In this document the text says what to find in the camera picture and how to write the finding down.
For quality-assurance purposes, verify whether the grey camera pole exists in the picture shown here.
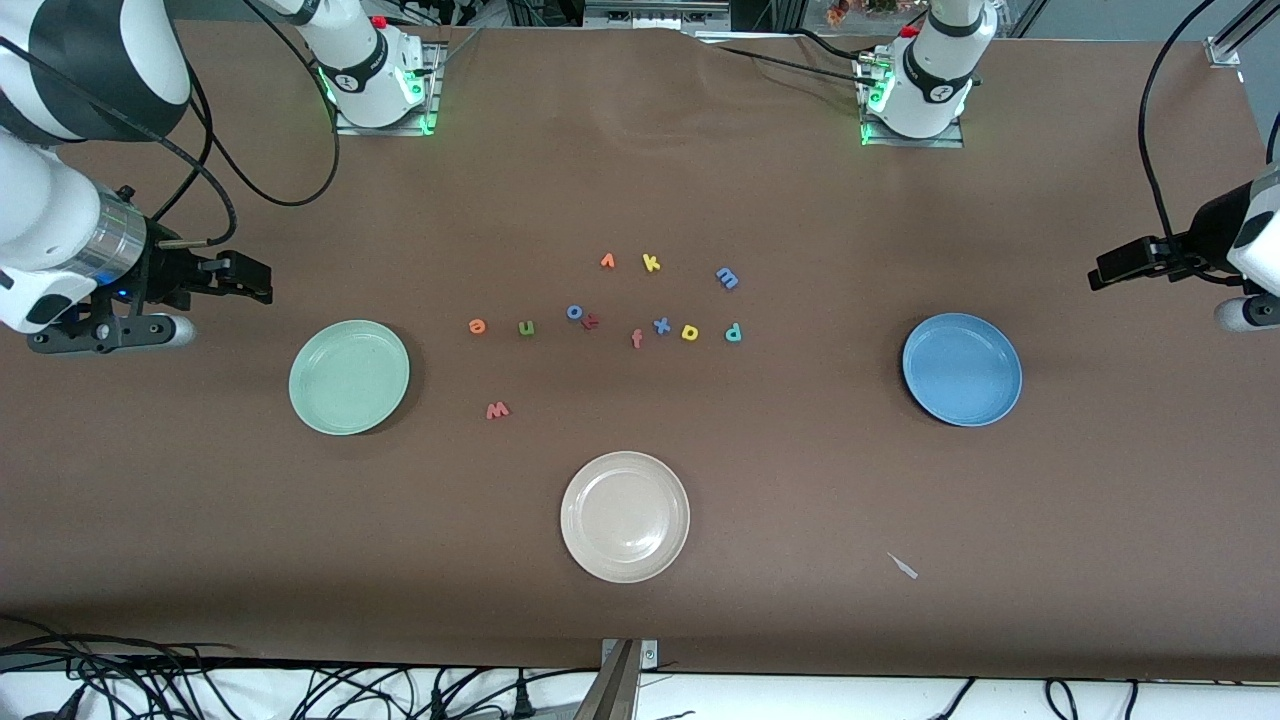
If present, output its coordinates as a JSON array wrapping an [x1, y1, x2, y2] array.
[[575, 640, 641, 720]]

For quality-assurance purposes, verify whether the aluminium frame profile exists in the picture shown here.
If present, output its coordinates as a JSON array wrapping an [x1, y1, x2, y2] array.
[[1205, 0, 1263, 67]]

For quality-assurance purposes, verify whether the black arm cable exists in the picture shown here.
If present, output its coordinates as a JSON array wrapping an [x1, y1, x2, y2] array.
[[0, 0, 341, 251], [1137, 0, 1280, 286]]

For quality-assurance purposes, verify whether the tangle of black cables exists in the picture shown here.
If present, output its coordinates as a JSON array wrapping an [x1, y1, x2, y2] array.
[[0, 615, 601, 720]]

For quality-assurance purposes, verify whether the grey metal box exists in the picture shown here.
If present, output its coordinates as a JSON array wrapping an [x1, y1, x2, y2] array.
[[583, 0, 731, 29]]

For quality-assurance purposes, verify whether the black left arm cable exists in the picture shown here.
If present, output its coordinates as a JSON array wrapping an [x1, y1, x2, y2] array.
[[1137, 0, 1280, 286]]

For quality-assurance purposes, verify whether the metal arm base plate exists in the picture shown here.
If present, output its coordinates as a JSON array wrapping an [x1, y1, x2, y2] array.
[[335, 40, 446, 137], [855, 55, 967, 149]]

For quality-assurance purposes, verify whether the green plate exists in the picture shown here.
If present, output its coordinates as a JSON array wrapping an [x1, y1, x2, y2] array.
[[288, 319, 411, 437]]

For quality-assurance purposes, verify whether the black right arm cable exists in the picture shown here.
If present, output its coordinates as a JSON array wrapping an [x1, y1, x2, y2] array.
[[0, 0, 341, 251]]

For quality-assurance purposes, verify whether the blue plate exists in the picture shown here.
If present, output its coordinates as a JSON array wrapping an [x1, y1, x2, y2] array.
[[901, 312, 1024, 428]]

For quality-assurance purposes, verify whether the black base cable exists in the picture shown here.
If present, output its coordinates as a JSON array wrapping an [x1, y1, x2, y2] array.
[[700, 43, 883, 89], [788, 26, 869, 63]]

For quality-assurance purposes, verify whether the beige plate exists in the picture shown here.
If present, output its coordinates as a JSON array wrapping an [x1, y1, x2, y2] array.
[[560, 451, 692, 584]]

